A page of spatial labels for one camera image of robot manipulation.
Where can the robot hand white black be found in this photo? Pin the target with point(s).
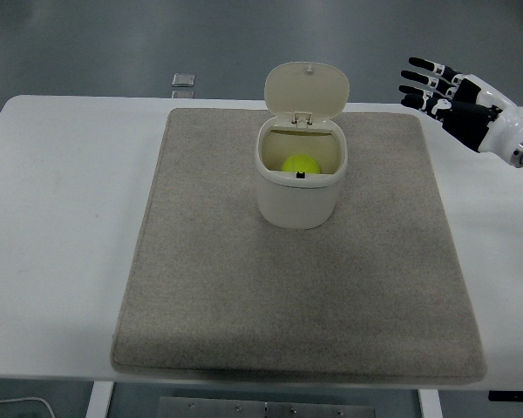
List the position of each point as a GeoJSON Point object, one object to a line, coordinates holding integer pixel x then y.
{"type": "Point", "coordinates": [470, 122]}

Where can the yellow tennis ball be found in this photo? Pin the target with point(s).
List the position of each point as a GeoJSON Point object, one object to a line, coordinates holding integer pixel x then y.
{"type": "Point", "coordinates": [300, 164]}

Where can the cream bin with flip lid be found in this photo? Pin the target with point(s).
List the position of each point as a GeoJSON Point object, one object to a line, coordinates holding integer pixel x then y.
{"type": "Point", "coordinates": [298, 202]}

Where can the black table control panel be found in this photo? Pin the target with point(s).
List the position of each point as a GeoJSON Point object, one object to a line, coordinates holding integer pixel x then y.
{"type": "Point", "coordinates": [514, 396]}

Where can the beige felt mat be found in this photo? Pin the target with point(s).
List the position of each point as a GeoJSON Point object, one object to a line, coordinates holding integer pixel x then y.
{"type": "Point", "coordinates": [244, 283]}

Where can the white table leg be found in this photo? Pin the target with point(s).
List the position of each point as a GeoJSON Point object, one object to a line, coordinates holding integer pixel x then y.
{"type": "Point", "coordinates": [429, 405]}
{"type": "Point", "coordinates": [99, 402]}

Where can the silver floor plate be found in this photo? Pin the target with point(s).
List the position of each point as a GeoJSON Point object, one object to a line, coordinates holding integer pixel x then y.
{"type": "Point", "coordinates": [183, 94]}
{"type": "Point", "coordinates": [183, 79]}

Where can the grey metal plate with screws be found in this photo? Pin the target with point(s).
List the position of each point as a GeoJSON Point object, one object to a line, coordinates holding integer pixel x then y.
{"type": "Point", "coordinates": [226, 409]}

